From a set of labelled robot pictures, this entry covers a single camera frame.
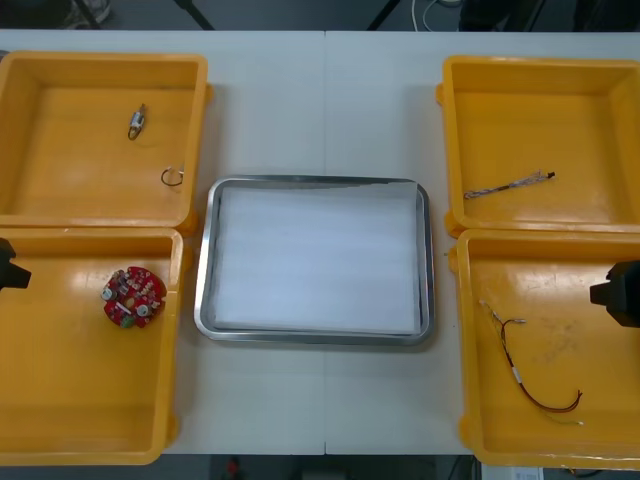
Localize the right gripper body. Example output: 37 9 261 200
607 259 640 329

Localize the white cable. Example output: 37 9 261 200
412 0 461 31

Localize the black stand leg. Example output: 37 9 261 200
172 0 216 31
367 0 402 31

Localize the blue-white twisted wire harness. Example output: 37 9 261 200
463 171 557 200

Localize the person's shoe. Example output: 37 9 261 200
74 0 112 24

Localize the red black green-yellow wire harness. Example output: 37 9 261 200
478 299 585 427

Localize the white sheet liner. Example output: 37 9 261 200
209 183 421 334

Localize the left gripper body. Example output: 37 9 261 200
0 238 17 290

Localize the round red circuit board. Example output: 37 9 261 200
101 267 167 331

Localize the yellow-orange plastic bin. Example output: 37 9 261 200
448 228 640 471
0 227 194 466
435 54 640 239
0 49 215 236

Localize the steel tray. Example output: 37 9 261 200
193 174 435 347

